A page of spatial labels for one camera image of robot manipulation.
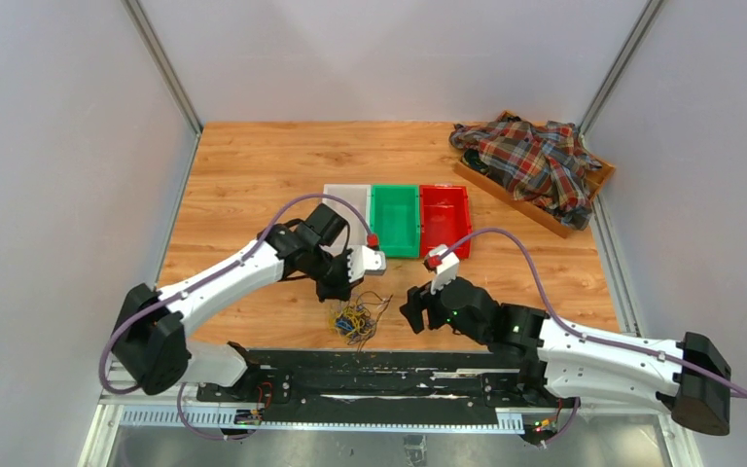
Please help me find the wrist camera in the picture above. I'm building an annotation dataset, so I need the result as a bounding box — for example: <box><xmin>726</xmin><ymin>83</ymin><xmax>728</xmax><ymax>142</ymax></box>
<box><xmin>426</xmin><ymin>244</ymin><xmax>460</xmax><ymax>295</ymax></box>
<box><xmin>347</xmin><ymin>245</ymin><xmax>387</xmax><ymax>282</ymax></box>

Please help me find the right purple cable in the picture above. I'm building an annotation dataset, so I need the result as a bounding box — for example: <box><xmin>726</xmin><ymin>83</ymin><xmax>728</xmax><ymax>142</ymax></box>
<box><xmin>424</xmin><ymin>227</ymin><xmax>747</xmax><ymax>416</ymax></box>

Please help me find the white plastic bin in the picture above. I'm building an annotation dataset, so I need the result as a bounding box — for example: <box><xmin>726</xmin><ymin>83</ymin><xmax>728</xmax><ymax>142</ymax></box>
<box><xmin>323</xmin><ymin>184</ymin><xmax>371</xmax><ymax>256</ymax></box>

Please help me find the wire bundle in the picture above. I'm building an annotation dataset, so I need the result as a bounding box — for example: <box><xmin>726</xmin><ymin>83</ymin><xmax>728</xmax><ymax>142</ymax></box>
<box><xmin>327</xmin><ymin>291</ymin><xmax>394</xmax><ymax>352</ymax></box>

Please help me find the wooden tray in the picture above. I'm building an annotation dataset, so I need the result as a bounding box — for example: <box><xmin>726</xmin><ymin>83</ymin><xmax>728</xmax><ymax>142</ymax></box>
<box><xmin>453</xmin><ymin>110</ymin><xmax>616</xmax><ymax>239</ymax></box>

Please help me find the plaid shirt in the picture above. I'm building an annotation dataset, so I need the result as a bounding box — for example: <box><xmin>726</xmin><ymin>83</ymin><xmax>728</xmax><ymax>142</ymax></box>
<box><xmin>448</xmin><ymin>114</ymin><xmax>603</xmax><ymax>232</ymax></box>

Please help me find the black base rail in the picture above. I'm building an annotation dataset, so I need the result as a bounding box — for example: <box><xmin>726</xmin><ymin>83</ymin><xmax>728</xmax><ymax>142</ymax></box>
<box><xmin>191</xmin><ymin>349</ymin><xmax>579</xmax><ymax>445</ymax></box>

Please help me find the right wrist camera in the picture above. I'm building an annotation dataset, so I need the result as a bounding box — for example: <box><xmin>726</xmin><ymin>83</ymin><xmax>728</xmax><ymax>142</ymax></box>
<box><xmin>426</xmin><ymin>244</ymin><xmax>460</xmax><ymax>295</ymax></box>

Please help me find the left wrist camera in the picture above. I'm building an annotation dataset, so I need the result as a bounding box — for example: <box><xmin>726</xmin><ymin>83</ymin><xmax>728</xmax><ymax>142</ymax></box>
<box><xmin>347</xmin><ymin>245</ymin><xmax>387</xmax><ymax>282</ymax></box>

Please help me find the green plastic bin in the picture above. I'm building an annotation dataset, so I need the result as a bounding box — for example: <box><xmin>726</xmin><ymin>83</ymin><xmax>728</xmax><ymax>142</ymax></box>
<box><xmin>370</xmin><ymin>185</ymin><xmax>420</xmax><ymax>259</ymax></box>

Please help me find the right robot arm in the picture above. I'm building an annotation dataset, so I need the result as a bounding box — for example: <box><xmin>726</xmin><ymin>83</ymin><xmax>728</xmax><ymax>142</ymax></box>
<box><xmin>400</xmin><ymin>277</ymin><xmax>731</xmax><ymax>436</ymax></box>

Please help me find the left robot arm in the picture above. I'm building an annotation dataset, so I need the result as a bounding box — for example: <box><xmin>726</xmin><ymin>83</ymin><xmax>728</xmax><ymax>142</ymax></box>
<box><xmin>99</xmin><ymin>203</ymin><xmax>386</xmax><ymax>402</ymax></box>

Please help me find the red plastic bin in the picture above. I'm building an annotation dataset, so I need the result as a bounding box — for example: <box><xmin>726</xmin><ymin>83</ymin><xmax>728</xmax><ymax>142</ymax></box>
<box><xmin>419</xmin><ymin>185</ymin><xmax>473</xmax><ymax>257</ymax></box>

